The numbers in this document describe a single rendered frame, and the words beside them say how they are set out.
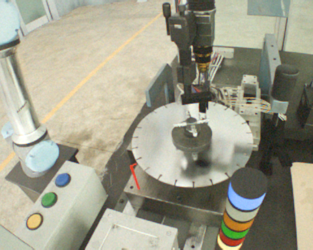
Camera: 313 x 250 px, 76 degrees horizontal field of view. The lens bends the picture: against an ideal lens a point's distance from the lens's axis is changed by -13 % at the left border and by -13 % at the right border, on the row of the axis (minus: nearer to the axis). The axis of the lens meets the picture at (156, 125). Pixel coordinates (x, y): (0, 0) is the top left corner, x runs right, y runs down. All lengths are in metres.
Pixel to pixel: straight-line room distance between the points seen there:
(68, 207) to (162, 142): 0.30
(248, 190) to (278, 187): 0.53
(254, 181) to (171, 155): 0.33
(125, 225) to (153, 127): 0.28
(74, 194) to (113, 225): 0.15
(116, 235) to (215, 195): 0.27
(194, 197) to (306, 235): 0.34
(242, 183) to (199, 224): 0.42
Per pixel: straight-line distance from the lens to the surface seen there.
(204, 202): 0.61
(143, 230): 0.53
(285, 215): 0.76
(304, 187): 0.83
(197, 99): 0.63
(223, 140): 0.61
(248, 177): 0.28
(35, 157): 0.75
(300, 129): 0.90
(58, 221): 0.62
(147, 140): 0.62
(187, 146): 0.58
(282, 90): 0.60
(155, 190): 0.64
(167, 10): 0.55
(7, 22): 0.62
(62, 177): 0.68
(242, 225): 0.33
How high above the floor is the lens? 1.38
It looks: 41 degrees down
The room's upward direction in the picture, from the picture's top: 10 degrees counter-clockwise
